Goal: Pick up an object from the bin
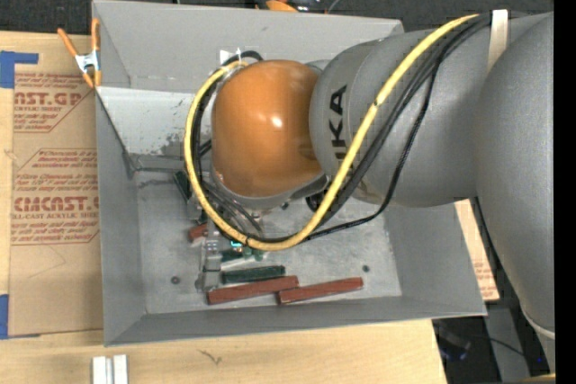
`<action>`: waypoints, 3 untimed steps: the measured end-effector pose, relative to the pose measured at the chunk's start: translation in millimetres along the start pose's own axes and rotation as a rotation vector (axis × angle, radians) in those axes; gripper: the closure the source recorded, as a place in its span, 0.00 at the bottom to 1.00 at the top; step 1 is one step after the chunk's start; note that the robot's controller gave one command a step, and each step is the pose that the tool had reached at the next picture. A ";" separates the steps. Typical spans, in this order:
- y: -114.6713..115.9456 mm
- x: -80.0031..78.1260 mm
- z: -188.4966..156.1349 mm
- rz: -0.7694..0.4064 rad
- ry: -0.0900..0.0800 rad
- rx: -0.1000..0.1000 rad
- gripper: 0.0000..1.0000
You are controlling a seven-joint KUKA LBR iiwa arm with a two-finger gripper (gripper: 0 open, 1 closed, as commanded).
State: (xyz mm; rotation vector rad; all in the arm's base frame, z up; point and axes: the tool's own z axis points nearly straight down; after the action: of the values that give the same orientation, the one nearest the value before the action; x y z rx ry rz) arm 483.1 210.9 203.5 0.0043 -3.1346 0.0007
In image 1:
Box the grey metal bin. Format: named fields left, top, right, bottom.
left=91, top=0, right=489, bottom=348

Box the black cylinder on white bracket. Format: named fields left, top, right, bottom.
left=304, top=192, right=331, bottom=215

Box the brown cardboard board red print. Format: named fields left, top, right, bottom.
left=0, top=30, right=501, bottom=339

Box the dark green flat block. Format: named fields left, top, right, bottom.
left=174, top=169, right=194, bottom=205
left=220, top=264, right=287, bottom=286

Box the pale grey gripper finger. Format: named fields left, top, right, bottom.
left=202, top=237, right=223, bottom=273
left=193, top=271, right=222, bottom=294

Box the red-brown flat block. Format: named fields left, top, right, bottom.
left=187, top=222, right=210, bottom=244
left=274, top=276, right=365, bottom=306
left=206, top=274, right=301, bottom=307

